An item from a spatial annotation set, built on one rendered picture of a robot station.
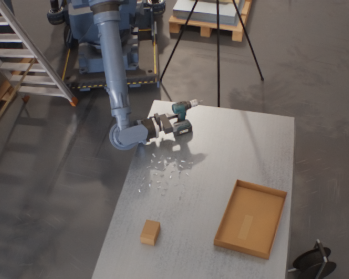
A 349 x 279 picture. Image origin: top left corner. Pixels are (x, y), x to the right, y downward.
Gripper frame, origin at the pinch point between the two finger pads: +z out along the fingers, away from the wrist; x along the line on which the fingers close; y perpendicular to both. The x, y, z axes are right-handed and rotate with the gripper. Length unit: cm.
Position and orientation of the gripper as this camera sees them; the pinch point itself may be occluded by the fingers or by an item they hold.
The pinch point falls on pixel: (181, 118)
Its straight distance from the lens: 281.6
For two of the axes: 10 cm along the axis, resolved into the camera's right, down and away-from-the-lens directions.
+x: 3.7, 6.7, -6.5
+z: 9.3, -2.9, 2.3
